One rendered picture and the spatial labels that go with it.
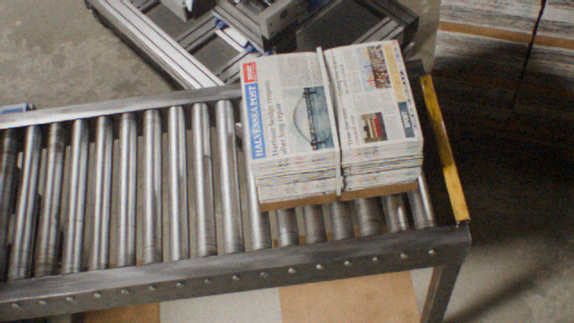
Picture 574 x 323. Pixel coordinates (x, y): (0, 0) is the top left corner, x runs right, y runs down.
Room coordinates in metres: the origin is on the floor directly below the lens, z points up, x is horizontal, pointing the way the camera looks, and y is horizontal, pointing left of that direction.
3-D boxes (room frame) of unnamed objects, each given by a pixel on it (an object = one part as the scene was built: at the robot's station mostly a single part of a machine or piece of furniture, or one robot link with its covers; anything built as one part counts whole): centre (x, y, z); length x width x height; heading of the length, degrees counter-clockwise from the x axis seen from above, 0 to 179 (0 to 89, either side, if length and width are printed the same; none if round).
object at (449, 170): (0.89, -0.38, 0.81); 0.43 x 0.03 x 0.02; 179
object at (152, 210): (0.92, 0.35, 0.77); 0.47 x 0.05 x 0.05; 179
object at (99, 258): (0.92, 0.48, 0.77); 0.47 x 0.05 x 0.05; 179
